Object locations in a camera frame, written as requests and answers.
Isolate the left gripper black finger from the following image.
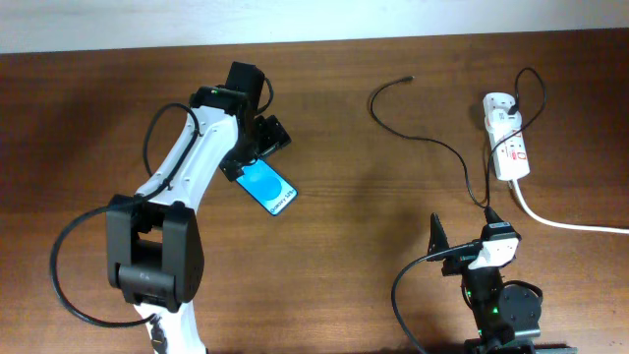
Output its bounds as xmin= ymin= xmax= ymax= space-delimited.
xmin=219 ymin=158 xmax=257 ymax=182
xmin=257 ymin=115 xmax=292 ymax=158

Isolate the blue screen smartphone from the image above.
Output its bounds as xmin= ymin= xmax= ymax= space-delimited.
xmin=236 ymin=159 xmax=298 ymax=216

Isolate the black charger cable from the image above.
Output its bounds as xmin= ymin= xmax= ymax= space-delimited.
xmin=369 ymin=67 xmax=548 ymax=209

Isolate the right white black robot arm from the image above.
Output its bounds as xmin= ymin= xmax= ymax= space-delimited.
xmin=428 ymin=207 xmax=543 ymax=353

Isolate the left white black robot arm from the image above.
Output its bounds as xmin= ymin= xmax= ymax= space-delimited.
xmin=106 ymin=62 xmax=298 ymax=353

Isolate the white USB charger adapter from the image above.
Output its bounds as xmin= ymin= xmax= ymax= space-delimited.
xmin=485 ymin=109 xmax=522 ymax=133

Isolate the white power strip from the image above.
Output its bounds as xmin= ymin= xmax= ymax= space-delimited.
xmin=483 ymin=92 xmax=530 ymax=181

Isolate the white power strip cord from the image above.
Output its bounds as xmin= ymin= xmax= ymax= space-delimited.
xmin=509 ymin=178 xmax=629 ymax=235

